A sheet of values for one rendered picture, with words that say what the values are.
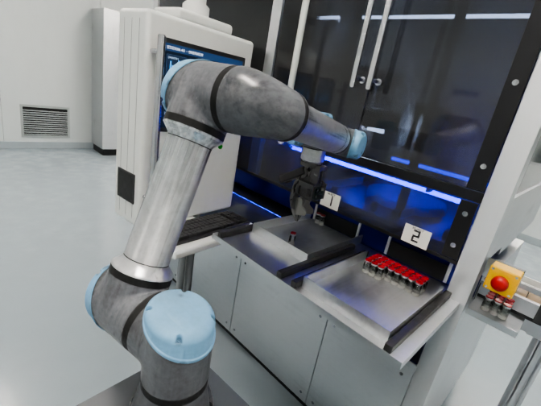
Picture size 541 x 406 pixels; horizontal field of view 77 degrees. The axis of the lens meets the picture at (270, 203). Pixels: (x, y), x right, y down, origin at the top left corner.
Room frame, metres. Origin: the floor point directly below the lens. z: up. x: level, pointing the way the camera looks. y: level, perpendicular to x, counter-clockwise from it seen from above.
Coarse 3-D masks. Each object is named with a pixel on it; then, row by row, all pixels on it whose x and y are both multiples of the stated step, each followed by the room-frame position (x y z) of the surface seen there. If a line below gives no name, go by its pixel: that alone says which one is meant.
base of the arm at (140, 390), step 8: (208, 384) 0.47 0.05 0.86; (136, 392) 0.44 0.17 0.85; (144, 392) 0.42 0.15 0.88; (200, 392) 0.43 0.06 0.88; (208, 392) 0.46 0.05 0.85; (136, 400) 0.43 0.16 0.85; (144, 400) 0.41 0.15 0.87; (152, 400) 0.41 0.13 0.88; (160, 400) 0.40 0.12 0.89; (176, 400) 0.41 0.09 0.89; (184, 400) 0.41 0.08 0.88; (192, 400) 0.42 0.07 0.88; (200, 400) 0.44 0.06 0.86; (208, 400) 0.45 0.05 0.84
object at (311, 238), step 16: (256, 224) 1.13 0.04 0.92; (272, 224) 1.21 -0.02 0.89; (288, 224) 1.27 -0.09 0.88; (304, 224) 1.30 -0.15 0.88; (272, 240) 1.06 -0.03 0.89; (288, 240) 1.11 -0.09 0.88; (304, 240) 1.14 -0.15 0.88; (320, 240) 1.16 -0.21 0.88; (336, 240) 1.19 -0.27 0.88; (352, 240) 1.16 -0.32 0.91; (304, 256) 0.97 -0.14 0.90
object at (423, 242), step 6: (408, 228) 1.03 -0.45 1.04; (414, 228) 1.02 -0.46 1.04; (402, 234) 1.04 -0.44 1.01; (408, 234) 1.03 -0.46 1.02; (420, 234) 1.00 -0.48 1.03; (426, 234) 0.99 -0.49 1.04; (408, 240) 1.02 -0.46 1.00; (420, 240) 1.00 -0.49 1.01; (426, 240) 0.99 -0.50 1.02; (420, 246) 0.99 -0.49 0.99; (426, 246) 0.98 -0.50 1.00
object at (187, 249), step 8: (192, 216) 1.37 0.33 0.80; (200, 240) 1.14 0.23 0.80; (208, 240) 1.15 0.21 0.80; (176, 248) 1.05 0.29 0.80; (184, 248) 1.06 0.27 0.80; (192, 248) 1.07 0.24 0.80; (200, 248) 1.10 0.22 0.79; (208, 248) 1.13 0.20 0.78; (176, 256) 1.02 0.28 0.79; (184, 256) 1.05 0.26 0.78
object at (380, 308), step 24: (336, 264) 0.93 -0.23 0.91; (360, 264) 1.02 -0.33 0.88; (312, 288) 0.80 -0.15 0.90; (336, 288) 0.84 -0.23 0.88; (360, 288) 0.87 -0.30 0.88; (384, 288) 0.89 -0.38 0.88; (360, 312) 0.70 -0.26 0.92; (384, 312) 0.77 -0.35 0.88; (408, 312) 0.79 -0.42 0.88; (384, 336) 0.65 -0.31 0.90
